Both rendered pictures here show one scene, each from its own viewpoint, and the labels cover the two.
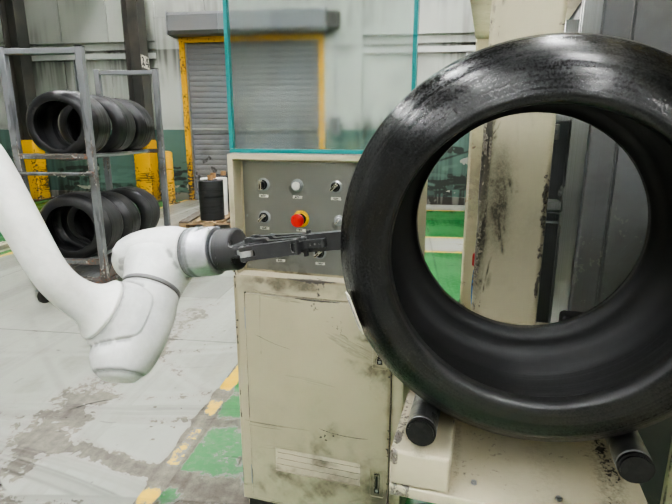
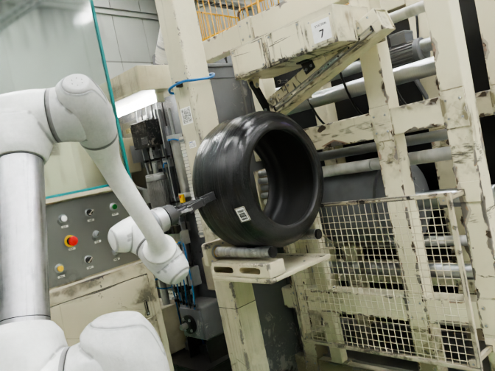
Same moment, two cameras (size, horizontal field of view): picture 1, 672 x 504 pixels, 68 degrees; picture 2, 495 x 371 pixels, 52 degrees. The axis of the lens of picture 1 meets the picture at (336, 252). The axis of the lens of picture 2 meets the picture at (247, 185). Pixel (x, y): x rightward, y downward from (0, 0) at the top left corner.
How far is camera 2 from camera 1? 1.58 m
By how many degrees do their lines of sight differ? 59
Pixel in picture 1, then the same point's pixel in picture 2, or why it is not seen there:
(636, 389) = (312, 207)
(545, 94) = (273, 126)
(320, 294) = (102, 285)
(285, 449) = not seen: outside the picture
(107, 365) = (184, 266)
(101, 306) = (170, 241)
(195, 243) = (163, 213)
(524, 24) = (205, 110)
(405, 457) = (272, 264)
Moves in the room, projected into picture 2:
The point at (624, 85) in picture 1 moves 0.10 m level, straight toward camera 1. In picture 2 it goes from (286, 123) to (300, 118)
